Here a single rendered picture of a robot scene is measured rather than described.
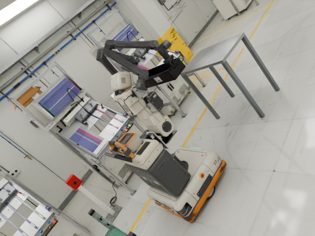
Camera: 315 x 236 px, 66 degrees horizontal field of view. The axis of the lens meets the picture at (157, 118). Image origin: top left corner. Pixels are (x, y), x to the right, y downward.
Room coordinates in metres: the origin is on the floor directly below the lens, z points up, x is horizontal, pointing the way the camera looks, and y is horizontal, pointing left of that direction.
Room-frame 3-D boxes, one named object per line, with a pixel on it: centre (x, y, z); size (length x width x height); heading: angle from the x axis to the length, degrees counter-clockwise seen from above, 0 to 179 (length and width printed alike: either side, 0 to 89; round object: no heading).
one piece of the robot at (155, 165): (2.07, 0.31, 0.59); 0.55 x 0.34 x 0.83; 23
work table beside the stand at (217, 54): (2.58, -0.90, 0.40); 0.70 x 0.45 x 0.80; 23
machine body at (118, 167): (3.62, 0.89, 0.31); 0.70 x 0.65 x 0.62; 119
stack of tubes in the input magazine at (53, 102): (3.54, 0.78, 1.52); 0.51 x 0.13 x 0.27; 119
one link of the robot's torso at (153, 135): (2.23, 0.10, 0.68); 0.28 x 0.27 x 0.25; 23
